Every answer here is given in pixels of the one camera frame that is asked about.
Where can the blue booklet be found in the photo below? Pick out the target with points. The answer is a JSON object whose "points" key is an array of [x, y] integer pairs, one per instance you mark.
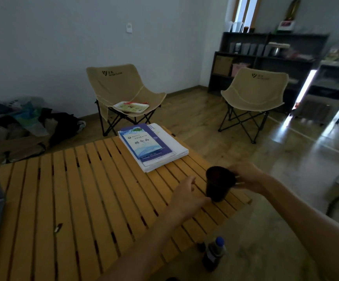
{"points": [[143, 143]]}

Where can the pink storage box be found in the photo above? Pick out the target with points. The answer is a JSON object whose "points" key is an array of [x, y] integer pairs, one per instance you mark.
{"points": [[239, 69]]}

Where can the black plastic pot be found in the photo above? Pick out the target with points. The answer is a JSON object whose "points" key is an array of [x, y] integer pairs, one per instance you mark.
{"points": [[219, 184]]}

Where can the dark bottle with blue cap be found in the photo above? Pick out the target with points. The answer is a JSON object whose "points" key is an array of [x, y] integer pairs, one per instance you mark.
{"points": [[213, 254]]}

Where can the red and white booklet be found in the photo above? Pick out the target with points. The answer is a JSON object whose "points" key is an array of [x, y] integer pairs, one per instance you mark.
{"points": [[131, 107]]}

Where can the small black clip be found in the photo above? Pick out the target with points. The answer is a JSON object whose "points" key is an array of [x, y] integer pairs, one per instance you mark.
{"points": [[58, 227]]}

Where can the woven storage basket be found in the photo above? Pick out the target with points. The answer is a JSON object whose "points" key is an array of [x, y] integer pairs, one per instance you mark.
{"points": [[223, 65]]}

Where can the person's left hand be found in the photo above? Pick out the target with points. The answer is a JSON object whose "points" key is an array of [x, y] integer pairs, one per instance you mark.
{"points": [[187, 201]]}

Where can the grey slatted appliance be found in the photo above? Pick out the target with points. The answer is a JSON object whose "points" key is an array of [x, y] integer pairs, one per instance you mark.
{"points": [[324, 93]]}

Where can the white wall hook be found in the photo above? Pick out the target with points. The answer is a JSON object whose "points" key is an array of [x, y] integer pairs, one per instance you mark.
{"points": [[129, 28]]}

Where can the person's right hand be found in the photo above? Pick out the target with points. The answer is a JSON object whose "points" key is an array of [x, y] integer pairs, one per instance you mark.
{"points": [[250, 177]]}

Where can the sorted text document stack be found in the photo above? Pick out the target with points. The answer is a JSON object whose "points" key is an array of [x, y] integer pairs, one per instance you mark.
{"points": [[175, 143]]}

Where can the tall narrow window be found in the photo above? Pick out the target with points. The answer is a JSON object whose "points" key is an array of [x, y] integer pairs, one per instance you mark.
{"points": [[247, 11]]}

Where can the person's left forearm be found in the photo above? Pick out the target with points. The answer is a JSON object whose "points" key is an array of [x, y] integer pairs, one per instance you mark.
{"points": [[146, 248]]}

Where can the metal pot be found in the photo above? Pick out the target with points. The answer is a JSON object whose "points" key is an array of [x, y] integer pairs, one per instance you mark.
{"points": [[278, 49]]}

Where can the brown bottle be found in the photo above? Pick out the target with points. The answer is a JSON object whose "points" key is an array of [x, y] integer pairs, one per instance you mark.
{"points": [[293, 8]]}

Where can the beige folding chair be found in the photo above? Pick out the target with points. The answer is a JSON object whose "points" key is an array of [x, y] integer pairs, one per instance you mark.
{"points": [[257, 90], [119, 81]]}

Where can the red and white box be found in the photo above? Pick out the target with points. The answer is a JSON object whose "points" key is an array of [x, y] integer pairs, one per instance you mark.
{"points": [[286, 25]]}

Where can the black shelf unit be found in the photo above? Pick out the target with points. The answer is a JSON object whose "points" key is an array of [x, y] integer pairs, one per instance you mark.
{"points": [[298, 70]]}

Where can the person's right forearm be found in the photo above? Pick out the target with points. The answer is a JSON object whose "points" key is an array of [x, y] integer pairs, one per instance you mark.
{"points": [[313, 225]]}

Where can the wooden slatted table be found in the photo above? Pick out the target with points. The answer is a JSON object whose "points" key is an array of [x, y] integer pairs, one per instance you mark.
{"points": [[84, 201]]}

